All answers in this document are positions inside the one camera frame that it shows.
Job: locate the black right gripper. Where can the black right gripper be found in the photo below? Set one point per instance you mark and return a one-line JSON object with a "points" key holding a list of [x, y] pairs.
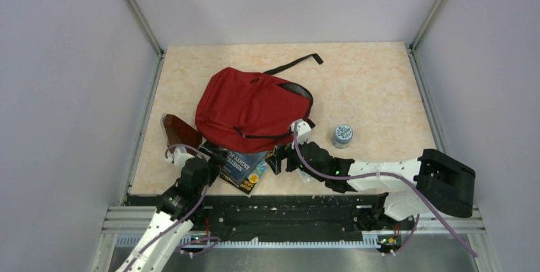
{"points": [[281, 151]]}

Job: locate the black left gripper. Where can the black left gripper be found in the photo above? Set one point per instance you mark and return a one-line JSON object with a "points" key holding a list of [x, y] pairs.
{"points": [[218, 158]]}

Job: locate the red student backpack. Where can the red student backpack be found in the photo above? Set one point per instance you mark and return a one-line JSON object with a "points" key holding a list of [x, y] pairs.
{"points": [[251, 112]]}

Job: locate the yellow book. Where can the yellow book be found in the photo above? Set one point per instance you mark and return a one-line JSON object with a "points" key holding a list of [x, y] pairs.
{"points": [[239, 165]]}

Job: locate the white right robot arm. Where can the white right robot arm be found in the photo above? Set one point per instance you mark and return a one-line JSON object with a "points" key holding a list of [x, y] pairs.
{"points": [[433, 181]]}

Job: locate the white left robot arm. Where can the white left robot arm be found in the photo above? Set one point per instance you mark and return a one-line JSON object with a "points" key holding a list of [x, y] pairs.
{"points": [[179, 206]]}

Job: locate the clear plastic protractor packet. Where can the clear plastic protractor packet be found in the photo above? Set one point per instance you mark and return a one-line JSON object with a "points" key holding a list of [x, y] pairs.
{"points": [[305, 177]]}

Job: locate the colourful storey house book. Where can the colourful storey house book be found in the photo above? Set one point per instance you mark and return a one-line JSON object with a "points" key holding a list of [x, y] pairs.
{"points": [[252, 180]]}

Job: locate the brown leather case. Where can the brown leather case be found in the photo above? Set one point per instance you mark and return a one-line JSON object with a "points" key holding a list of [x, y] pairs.
{"points": [[177, 131]]}

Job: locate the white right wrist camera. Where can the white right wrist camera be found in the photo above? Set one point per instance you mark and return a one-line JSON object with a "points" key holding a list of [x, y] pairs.
{"points": [[301, 131]]}

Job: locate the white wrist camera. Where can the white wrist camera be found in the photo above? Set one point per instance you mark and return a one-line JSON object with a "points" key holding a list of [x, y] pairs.
{"points": [[301, 131], [178, 157]]}

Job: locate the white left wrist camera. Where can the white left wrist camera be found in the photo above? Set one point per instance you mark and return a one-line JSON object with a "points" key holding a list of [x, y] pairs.
{"points": [[178, 157]]}

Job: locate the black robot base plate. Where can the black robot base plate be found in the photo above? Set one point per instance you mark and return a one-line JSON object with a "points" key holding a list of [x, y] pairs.
{"points": [[330, 218]]}

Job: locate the aluminium frame rail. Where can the aluminium frame rail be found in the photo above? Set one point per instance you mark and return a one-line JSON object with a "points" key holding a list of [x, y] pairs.
{"points": [[124, 225]]}

